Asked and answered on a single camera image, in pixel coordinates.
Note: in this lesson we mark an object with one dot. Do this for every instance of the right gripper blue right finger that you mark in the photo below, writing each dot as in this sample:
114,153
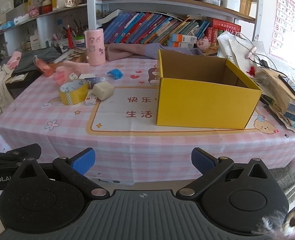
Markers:
212,170

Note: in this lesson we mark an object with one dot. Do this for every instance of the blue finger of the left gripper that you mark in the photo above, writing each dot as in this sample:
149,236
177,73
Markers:
18,155

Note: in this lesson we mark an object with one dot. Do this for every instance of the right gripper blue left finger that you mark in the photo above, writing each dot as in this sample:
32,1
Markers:
73,169

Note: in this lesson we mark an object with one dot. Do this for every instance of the small white red box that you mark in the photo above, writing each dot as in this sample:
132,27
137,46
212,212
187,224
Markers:
90,99

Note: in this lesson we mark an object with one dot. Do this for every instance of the yellow tape roll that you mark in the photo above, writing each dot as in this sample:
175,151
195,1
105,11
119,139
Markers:
73,92

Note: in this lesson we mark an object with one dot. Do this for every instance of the white foam block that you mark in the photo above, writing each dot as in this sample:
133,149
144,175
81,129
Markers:
103,90

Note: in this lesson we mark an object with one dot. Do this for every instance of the blue spray bottle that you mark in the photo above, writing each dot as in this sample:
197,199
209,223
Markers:
91,81

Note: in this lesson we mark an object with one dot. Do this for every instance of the blue tape piece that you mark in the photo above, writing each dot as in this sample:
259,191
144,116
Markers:
115,73

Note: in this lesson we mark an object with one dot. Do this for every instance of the white power adapter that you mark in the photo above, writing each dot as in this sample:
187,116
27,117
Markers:
74,76

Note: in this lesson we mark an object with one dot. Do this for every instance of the pink checkered tablecloth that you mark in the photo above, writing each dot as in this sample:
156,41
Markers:
129,146

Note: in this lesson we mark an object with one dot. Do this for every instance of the yellow cardboard box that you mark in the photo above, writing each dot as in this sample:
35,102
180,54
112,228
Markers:
203,92

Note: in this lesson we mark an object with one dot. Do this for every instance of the orange pink bottle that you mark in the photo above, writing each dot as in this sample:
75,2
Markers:
43,66

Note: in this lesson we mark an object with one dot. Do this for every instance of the stack of books and papers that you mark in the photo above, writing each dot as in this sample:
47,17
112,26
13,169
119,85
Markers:
279,97

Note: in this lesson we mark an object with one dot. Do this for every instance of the wooden chess board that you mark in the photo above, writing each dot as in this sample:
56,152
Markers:
77,54

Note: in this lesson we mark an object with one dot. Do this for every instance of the pink purple cloth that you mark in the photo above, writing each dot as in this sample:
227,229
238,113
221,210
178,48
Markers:
117,51

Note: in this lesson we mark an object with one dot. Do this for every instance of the black smartphone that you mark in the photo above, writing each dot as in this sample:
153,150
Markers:
289,83

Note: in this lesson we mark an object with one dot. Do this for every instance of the pink cylindrical container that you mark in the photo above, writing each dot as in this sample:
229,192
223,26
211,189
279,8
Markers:
95,47

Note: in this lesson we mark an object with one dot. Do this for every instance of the pink pig plush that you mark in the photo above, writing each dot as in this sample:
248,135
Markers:
203,44

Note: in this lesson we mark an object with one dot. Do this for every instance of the orange white medicine box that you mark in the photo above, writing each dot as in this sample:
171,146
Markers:
182,38

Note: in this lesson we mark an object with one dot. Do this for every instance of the white bookshelf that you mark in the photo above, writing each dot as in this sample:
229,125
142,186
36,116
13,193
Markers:
47,23

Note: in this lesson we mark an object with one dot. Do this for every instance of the row of colourful books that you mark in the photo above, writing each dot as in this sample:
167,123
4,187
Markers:
139,27

